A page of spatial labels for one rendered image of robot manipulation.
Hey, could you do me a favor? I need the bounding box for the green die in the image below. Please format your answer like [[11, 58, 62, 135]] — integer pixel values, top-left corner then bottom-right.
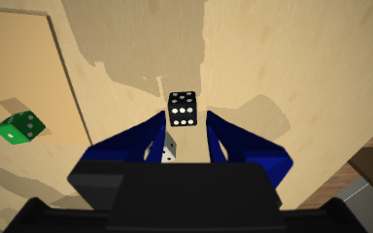
[[0, 111, 46, 145]]

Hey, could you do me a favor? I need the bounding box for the white die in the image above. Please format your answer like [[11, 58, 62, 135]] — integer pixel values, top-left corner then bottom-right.
[[147, 132, 177, 162]]

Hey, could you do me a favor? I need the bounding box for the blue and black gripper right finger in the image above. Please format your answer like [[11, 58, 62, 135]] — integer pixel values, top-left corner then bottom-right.
[[206, 111, 293, 189]]

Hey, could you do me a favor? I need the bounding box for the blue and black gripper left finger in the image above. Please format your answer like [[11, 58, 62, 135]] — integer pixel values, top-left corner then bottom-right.
[[79, 111, 166, 162]]

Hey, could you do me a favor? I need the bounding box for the black die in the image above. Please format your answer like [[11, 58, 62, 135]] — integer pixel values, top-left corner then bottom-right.
[[167, 91, 197, 127]]

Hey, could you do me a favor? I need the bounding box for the tan flat mat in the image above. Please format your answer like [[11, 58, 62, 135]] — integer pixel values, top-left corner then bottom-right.
[[0, 11, 93, 147]]

